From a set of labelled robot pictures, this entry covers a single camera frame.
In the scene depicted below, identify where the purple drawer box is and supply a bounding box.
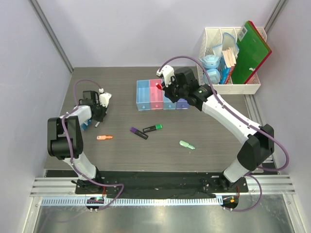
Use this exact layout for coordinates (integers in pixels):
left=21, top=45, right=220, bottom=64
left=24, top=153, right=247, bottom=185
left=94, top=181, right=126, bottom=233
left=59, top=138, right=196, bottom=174
left=176, top=99, right=190, bottom=109

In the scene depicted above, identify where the red cap whiteboard marker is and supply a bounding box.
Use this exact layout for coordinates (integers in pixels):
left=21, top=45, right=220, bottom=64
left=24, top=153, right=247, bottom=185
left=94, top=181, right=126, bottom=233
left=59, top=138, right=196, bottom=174
left=155, top=83, right=162, bottom=90

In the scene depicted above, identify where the pink drawer box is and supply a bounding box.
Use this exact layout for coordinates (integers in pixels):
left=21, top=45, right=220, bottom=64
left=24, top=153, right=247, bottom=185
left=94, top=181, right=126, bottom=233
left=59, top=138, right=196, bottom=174
left=149, top=79, right=163, bottom=110

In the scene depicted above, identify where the light blue drawer box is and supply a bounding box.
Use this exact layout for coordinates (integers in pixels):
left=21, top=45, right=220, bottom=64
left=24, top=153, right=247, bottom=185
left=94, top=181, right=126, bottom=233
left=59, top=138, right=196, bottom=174
left=136, top=80, right=151, bottom=111

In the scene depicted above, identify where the green cap black highlighter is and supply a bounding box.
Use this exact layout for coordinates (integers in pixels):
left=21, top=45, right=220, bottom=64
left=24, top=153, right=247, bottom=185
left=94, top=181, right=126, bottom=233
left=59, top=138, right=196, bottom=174
left=143, top=124, right=163, bottom=133

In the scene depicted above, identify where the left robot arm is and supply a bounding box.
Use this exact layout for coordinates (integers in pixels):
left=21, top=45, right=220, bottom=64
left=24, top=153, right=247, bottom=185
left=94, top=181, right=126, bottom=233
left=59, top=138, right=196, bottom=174
left=47, top=89, right=111, bottom=194

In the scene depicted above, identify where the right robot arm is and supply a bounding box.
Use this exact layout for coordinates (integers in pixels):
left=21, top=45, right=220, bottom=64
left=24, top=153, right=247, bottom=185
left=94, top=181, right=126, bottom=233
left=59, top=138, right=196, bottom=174
left=156, top=66, right=275, bottom=192

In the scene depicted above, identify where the lower blue tape dispenser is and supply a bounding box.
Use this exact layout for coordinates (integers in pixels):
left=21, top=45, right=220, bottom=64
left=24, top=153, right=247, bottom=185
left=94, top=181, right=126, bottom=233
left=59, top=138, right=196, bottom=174
left=203, top=68, right=221, bottom=84

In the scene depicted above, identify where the orange mini highlighter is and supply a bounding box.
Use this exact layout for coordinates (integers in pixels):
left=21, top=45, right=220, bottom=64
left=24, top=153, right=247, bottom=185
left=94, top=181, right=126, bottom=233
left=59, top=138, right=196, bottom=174
left=97, top=135, right=113, bottom=141

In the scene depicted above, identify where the blue red card box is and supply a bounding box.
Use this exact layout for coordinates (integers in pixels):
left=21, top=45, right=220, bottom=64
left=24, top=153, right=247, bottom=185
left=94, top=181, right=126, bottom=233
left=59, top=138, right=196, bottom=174
left=219, top=56, right=234, bottom=84

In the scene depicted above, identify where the white plastic organizer basket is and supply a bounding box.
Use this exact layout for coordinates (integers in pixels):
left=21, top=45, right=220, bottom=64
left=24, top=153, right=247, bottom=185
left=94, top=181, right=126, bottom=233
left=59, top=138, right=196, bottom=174
left=198, top=27, right=260, bottom=95

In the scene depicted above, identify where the wooden sticks bundle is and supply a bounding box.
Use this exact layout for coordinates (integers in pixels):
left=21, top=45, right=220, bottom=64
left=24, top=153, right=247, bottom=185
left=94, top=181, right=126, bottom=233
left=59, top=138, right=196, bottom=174
left=222, top=48, right=236, bottom=67

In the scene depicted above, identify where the purple cap black highlighter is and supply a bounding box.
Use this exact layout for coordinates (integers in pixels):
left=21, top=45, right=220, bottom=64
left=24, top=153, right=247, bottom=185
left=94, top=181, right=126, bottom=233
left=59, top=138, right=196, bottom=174
left=130, top=127, right=148, bottom=140

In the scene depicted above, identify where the light green mini highlighter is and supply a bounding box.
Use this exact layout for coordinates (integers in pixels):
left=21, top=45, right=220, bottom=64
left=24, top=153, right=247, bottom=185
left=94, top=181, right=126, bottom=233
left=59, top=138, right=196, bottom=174
left=179, top=140, right=195, bottom=150

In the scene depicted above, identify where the clear blue zip bag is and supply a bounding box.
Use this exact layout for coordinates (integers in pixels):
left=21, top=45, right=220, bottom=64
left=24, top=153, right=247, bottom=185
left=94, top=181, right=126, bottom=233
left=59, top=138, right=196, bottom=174
left=212, top=33, right=240, bottom=58

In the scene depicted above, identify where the green plastic folder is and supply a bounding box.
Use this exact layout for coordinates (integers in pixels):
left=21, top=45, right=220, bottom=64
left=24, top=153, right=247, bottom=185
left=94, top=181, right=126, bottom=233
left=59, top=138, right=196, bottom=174
left=231, top=21, right=272, bottom=84

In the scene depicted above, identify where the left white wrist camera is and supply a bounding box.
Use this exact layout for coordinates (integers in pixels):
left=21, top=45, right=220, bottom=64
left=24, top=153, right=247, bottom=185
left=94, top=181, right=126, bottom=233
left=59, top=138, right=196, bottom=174
left=99, top=88, right=112, bottom=108

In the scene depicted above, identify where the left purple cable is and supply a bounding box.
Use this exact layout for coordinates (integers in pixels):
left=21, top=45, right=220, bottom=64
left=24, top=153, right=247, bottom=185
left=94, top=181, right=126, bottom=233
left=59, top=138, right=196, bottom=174
left=60, top=79, right=125, bottom=211

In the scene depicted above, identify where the purple cable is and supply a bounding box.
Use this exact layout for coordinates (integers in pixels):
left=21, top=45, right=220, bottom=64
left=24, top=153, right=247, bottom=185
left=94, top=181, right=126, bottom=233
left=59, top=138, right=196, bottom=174
left=157, top=56, right=290, bottom=213
left=60, top=79, right=125, bottom=211

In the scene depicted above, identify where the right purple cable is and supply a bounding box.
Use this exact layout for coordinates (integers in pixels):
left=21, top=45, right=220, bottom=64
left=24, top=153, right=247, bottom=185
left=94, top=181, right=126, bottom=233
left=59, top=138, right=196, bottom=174
left=157, top=56, right=290, bottom=213

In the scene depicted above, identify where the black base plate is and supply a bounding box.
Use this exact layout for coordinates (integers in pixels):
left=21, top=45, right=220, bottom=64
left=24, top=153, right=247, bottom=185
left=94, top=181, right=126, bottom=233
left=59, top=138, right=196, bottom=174
left=75, top=171, right=248, bottom=200

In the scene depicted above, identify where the left corner aluminium post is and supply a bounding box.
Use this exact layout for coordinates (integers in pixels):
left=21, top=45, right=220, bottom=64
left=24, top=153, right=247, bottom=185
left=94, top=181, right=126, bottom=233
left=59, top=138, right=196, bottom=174
left=28, top=0, right=74, bottom=74

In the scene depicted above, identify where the corner aluminium post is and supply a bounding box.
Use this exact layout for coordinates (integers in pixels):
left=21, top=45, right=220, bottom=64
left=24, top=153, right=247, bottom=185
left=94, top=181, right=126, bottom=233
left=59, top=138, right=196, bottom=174
left=264, top=0, right=288, bottom=34
left=28, top=0, right=74, bottom=74

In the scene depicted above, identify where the slotted cable duct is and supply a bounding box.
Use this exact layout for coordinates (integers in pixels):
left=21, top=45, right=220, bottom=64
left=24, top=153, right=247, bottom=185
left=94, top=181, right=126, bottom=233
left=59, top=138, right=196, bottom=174
left=41, top=196, right=223, bottom=207

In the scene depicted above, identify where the right corner aluminium post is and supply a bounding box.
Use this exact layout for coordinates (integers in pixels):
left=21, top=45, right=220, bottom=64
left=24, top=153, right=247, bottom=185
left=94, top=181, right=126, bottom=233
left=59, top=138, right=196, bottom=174
left=264, top=0, right=288, bottom=34

